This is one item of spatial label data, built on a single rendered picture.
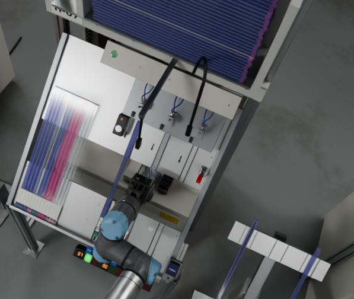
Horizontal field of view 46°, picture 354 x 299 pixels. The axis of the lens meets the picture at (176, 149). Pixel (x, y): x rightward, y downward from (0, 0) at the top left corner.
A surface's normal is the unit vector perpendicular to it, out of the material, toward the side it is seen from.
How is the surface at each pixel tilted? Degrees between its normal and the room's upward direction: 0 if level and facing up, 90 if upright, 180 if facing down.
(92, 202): 45
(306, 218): 0
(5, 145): 0
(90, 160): 0
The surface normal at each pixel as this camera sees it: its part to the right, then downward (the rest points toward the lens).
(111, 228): -0.25, 0.38
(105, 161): 0.15, -0.51
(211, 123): -0.17, 0.18
